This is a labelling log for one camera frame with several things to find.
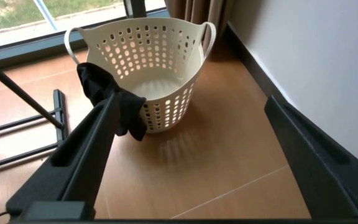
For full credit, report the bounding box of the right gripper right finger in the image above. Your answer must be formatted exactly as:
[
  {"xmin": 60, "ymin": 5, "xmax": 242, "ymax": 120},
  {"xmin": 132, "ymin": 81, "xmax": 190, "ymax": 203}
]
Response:
[{"xmin": 264, "ymin": 95, "xmax": 358, "ymax": 218}]

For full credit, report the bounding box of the brown curtain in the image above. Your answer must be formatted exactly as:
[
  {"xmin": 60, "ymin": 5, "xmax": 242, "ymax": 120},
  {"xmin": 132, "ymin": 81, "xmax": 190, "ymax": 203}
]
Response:
[{"xmin": 165, "ymin": 0, "xmax": 234, "ymax": 41}]

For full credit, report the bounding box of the window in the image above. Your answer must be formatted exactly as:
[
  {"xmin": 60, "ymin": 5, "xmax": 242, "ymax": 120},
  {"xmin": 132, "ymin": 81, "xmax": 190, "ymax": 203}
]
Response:
[{"xmin": 0, "ymin": 0, "xmax": 170, "ymax": 71}]

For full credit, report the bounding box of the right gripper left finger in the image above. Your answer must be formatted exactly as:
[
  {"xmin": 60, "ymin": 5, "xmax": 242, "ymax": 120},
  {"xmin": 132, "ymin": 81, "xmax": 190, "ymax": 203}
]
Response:
[{"xmin": 6, "ymin": 92, "xmax": 121, "ymax": 218}]

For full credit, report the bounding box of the black garment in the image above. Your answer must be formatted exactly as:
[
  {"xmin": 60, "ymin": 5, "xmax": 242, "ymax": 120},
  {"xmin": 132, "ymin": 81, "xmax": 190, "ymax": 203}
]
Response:
[{"xmin": 76, "ymin": 62, "xmax": 148, "ymax": 142}]

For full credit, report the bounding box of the black clothes rack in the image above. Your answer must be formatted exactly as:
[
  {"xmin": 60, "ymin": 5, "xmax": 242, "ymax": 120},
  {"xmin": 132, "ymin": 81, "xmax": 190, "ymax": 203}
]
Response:
[{"xmin": 0, "ymin": 52, "xmax": 70, "ymax": 172}]

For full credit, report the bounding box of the white laundry basket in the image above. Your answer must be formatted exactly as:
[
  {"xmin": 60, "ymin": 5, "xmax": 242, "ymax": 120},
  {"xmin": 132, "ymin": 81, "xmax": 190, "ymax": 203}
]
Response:
[{"xmin": 63, "ymin": 17, "xmax": 217, "ymax": 134}]

